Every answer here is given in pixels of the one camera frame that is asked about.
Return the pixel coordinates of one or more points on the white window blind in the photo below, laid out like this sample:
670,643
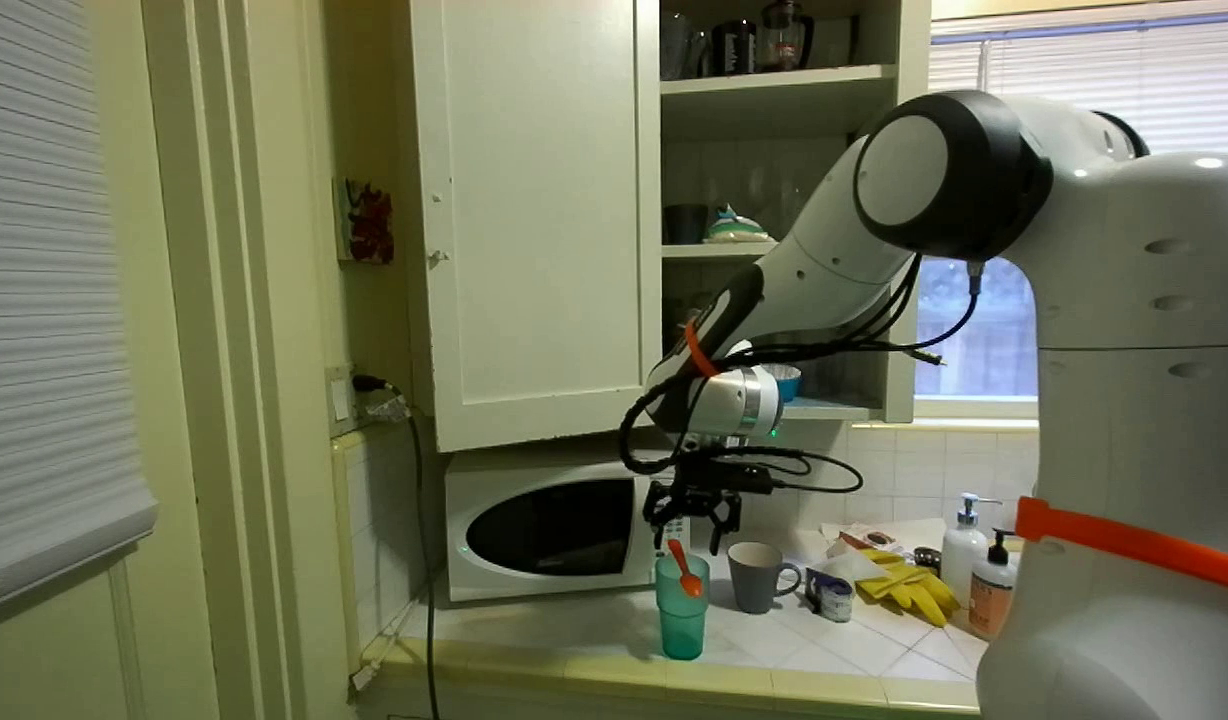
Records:
54,264

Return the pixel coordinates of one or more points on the cream wall cabinet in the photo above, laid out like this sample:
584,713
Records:
905,53

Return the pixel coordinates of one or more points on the yellow rubber gloves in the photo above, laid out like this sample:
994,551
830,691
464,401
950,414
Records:
912,591

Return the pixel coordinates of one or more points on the translucent green cup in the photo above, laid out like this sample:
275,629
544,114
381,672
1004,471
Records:
680,634

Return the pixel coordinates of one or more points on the white microwave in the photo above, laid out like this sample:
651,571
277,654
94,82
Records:
476,493

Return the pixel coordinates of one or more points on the small blue cup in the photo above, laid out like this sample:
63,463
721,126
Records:
790,381

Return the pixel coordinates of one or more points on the wall outlet with plug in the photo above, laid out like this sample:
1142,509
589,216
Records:
372,401

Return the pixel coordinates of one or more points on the teal and white cloth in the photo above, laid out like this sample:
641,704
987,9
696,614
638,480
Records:
739,226

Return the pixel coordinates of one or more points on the dark teapot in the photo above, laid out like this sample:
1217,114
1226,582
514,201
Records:
782,33

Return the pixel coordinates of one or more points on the cream cabinet door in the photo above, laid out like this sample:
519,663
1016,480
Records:
535,226

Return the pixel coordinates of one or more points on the red wall decoration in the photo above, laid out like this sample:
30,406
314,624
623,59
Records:
371,220

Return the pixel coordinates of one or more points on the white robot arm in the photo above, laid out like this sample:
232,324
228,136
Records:
1134,335

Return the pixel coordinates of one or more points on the small dark jar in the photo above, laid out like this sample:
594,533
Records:
926,556

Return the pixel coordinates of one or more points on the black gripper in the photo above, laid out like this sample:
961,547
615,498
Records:
696,473

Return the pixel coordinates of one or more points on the soap dispenser with black pump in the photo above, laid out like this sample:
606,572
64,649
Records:
994,595

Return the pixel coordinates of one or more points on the kitchen window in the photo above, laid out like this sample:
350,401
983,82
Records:
996,344

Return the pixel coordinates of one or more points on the grey mug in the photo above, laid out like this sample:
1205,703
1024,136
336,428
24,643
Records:
753,582

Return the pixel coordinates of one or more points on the soap dispenser with silver pump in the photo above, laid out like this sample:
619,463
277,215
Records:
961,552

